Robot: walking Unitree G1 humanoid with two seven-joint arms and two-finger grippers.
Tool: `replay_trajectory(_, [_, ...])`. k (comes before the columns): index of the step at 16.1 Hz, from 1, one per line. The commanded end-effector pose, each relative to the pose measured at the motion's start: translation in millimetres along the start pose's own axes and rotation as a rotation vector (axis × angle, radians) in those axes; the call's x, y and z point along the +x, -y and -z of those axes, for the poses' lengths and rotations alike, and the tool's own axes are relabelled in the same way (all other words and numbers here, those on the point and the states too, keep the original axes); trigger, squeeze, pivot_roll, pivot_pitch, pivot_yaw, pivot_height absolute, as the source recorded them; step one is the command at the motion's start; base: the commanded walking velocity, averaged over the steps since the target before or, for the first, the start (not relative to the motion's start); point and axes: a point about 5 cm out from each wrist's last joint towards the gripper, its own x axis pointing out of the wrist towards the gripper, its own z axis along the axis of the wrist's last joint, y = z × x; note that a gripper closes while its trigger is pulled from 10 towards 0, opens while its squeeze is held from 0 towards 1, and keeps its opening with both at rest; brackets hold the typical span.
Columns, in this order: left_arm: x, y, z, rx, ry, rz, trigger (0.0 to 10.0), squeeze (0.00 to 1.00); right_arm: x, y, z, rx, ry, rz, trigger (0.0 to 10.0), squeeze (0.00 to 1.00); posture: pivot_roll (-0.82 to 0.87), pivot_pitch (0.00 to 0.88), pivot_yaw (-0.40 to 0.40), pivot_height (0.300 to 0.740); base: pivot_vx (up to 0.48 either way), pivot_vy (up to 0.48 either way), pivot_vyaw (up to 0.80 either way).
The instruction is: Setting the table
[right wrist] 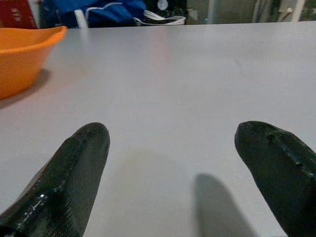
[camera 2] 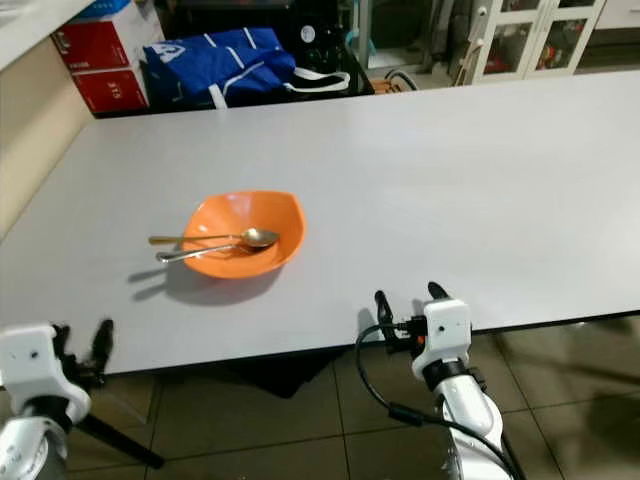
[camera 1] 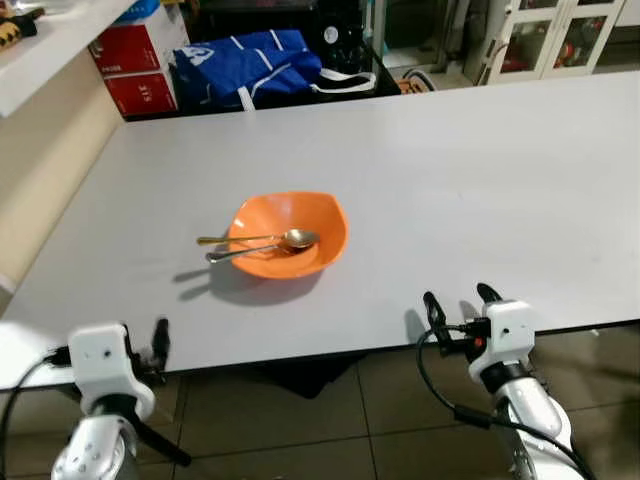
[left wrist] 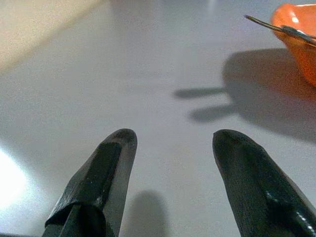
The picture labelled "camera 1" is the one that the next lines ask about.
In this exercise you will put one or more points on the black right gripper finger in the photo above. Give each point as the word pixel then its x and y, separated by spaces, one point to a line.
pixel 435 318
pixel 489 294

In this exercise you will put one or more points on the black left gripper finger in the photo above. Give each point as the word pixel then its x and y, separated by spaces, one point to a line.
pixel 161 342

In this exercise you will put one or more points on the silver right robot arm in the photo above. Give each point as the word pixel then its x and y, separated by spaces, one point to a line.
pixel 540 430

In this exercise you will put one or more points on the silver metal spoon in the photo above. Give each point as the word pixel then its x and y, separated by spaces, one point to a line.
pixel 235 253

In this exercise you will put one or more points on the gold metal spoon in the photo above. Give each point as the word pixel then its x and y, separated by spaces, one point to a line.
pixel 240 238

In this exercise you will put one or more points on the orange plastic bowl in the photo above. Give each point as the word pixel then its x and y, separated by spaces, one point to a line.
pixel 300 213

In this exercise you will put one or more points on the small orange object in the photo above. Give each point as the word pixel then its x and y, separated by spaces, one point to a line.
pixel 411 86

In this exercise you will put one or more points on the red cardboard box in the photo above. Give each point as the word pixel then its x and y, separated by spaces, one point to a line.
pixel 130 48
pixel 140 95

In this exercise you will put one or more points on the white glass-door cabinet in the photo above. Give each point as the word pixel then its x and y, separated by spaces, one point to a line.
pixel 548 40

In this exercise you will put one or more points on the black appliance with white dials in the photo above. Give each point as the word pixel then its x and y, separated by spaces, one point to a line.
pixel 345 45

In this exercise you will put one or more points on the blue cardboard box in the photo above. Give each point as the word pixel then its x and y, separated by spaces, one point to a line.
pixel 140 10

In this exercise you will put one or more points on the yellow and black object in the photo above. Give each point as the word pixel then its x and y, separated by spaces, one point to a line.
pixel 18 22

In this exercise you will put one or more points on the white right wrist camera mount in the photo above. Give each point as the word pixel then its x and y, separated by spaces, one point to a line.
pixel 510 335

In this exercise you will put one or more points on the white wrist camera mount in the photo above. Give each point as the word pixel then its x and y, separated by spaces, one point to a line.
pixel 510 335
pixel 100 365

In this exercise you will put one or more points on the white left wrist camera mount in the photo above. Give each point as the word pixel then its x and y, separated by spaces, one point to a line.
pixel 100 365

